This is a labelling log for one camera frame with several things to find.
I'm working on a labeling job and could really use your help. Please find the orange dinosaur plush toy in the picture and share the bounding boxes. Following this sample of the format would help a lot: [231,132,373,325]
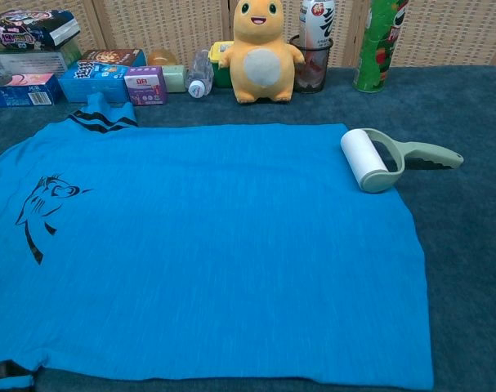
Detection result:
[218,0,306,105]

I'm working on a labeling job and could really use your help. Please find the dark blue tablecloth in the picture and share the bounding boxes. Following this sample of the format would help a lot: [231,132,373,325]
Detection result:
[0,65,496,392]

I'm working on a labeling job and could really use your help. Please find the orange round fruit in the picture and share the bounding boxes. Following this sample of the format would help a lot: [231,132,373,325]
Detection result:
[146,47,178,67]

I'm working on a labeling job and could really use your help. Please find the brown cookie box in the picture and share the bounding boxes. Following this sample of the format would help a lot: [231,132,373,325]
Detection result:
[79,48,147,69]

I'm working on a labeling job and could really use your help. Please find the pink and blue biscuit box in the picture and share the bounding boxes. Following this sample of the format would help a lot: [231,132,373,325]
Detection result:
[0,72,65,109]

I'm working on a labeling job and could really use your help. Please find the blue cookie box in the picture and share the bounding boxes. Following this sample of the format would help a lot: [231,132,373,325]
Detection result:
[58,60,132,104]

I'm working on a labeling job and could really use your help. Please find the purple small box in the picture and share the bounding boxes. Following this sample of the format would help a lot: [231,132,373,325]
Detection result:
[123,65,168,107]

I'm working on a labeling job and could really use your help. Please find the pale green small box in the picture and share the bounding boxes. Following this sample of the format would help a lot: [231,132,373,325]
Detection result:
[162,64,188,94]

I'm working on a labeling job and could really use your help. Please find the green chips can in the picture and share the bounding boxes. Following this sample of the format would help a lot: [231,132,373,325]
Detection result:
[351,0,410,94]

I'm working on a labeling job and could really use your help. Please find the woven folding screen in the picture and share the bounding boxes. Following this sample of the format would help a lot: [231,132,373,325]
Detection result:
[0,0,496,69]

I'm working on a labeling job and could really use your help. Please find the white labelled drink bottle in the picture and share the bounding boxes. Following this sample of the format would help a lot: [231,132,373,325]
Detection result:
[298,0,337,89]

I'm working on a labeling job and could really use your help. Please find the pale green lint roller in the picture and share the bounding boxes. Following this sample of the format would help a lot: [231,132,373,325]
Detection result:
[339,127,465,194]

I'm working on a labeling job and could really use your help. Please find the black mesh cup holder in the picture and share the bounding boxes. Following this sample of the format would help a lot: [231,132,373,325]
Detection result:
[288,33,335,95]

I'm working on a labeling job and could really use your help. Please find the blue t-shirt with black print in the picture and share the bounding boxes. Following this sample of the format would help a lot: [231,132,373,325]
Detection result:
[0,92,435,392]

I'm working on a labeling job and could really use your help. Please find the clear plastic water bottle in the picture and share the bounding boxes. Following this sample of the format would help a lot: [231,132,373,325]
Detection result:
[185,49,215,100]

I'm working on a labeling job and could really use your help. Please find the yellow small box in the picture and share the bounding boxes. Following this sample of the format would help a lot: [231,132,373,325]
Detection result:
[208,40,237,89]

